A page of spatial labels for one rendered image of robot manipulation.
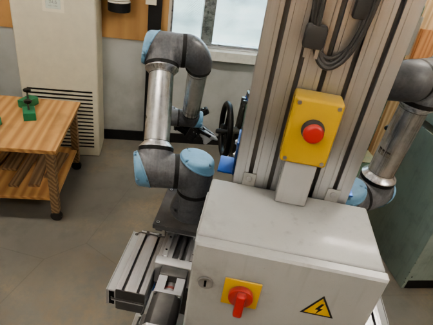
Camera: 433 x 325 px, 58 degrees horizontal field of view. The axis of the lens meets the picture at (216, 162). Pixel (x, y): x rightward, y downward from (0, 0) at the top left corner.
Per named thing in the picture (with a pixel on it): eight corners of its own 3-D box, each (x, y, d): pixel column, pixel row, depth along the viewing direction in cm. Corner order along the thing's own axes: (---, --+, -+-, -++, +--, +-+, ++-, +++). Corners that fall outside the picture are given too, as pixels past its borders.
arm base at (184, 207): (208, 227, 132) (212, 205, 127) (165, 219, 132) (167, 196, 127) (214, 201, 145) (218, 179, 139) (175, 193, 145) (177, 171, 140)
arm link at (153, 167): (178, 187, 122) (187, 26, 130) (129, 185, 120) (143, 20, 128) (176, 190, 134) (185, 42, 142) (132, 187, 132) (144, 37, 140)
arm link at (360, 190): (312, 209, 132) (323, 177, 125) (339, 200, 139) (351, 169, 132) (337, 231, 124) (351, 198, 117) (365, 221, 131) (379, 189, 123)
